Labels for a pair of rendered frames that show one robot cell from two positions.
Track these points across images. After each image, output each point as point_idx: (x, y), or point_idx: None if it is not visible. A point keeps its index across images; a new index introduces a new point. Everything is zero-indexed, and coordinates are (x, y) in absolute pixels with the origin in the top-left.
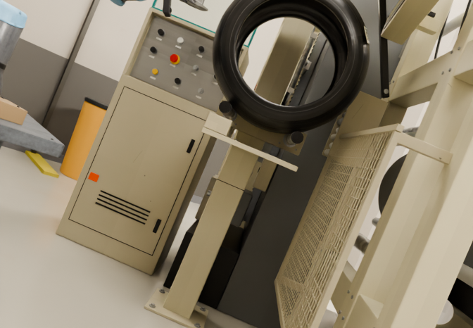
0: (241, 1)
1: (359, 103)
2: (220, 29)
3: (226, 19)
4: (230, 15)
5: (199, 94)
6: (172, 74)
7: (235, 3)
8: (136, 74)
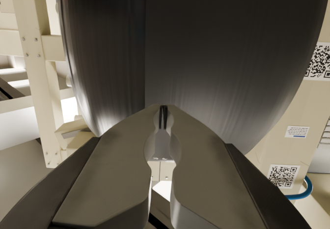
0: (75, 99)
1: None
2: (69, 3)
3: (68, 43)
4: (67, 58)
5: None
6: None
7: (83, 100)
8: None
